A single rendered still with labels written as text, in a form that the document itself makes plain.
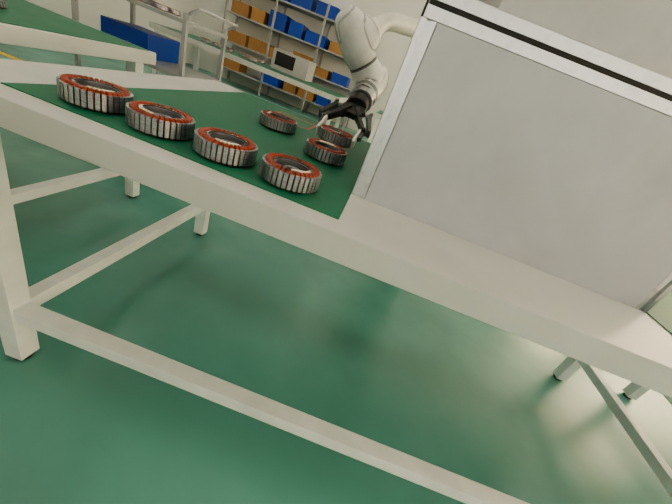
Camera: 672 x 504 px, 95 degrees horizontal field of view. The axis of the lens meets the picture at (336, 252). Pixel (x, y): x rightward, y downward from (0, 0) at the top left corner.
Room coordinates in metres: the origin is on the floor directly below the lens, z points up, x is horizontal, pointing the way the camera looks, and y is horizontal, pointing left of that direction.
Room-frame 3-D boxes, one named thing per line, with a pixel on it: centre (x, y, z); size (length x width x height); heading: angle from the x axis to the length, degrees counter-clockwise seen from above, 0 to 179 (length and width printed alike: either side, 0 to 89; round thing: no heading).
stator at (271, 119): (0.97, 0.31, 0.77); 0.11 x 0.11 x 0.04
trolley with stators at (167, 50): (2.73, 2.00, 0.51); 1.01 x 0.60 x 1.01; 90
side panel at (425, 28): (0.78, 0.00, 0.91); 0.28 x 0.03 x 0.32; 0
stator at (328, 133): (1.01, 0.14, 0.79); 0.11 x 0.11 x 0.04
